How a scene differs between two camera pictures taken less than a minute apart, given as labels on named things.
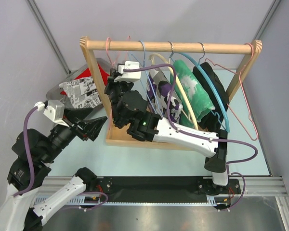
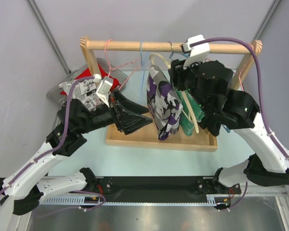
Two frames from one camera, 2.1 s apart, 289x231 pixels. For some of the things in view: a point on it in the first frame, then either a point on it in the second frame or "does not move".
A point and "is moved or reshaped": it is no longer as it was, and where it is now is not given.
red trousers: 87,73 does not move
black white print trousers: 82,93 does not move
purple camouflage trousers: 158,91 does not move
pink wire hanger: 107,49 is moved or reshaped
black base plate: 164,189 does not move
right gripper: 110,84 to 177,72
